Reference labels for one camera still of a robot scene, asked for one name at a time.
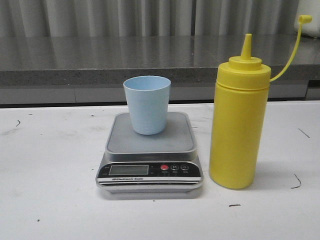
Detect white object on counter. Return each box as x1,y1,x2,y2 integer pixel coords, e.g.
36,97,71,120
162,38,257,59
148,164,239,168
301,18,320,38

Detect light blue plastic cup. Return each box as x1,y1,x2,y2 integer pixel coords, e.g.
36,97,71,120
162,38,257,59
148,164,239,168
123,75,171,135

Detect grey stone counter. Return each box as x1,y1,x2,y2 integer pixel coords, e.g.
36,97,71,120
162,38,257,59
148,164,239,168
0,34,320,105

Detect yellow squeeze bottle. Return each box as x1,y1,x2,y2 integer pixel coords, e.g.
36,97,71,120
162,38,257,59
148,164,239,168
209,14,313,190

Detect white pleated curtain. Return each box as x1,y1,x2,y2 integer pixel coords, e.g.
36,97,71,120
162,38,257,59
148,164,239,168
0,0,320,38

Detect silver digital kitchen scale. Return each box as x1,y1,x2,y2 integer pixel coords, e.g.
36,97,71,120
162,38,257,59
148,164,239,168
95,112,204,200

